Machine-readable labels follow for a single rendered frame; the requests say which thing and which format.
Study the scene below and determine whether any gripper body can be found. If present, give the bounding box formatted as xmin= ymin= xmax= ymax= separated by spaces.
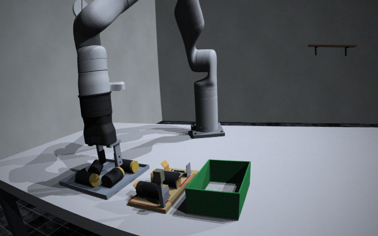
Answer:
xmin=78 ymin=70 xmax=125 ymax=146

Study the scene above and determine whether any green open-top box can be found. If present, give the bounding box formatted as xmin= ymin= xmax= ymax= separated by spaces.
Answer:
xmin=185 ymin=159 xmax=251 ymax=221

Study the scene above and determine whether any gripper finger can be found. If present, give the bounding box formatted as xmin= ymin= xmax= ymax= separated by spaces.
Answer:
xmin=106 ymin=139 xmax=123 ymax=167
xmin=96 ymin=145 xmax=106 ymax=165

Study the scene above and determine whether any black battery with gold end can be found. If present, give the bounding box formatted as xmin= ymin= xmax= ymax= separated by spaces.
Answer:
xmin=120 ymin=159 xmax=139 ymax=173
xmin=75 ymin=170 xmax=100 ymax=187
xmin=101 ymin=167 xmax=125 ymax=188
xmin=88 ymin=159 xmax=104 ymax=175
xmin=151 ymin=170 xmax=181 ymax=187
xmin=136 ymin=181 xmax=159 ymax=200

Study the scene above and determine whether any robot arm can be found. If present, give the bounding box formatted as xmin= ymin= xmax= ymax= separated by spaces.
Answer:
xmin=73 ymin=0 xmax=218 ymax=132

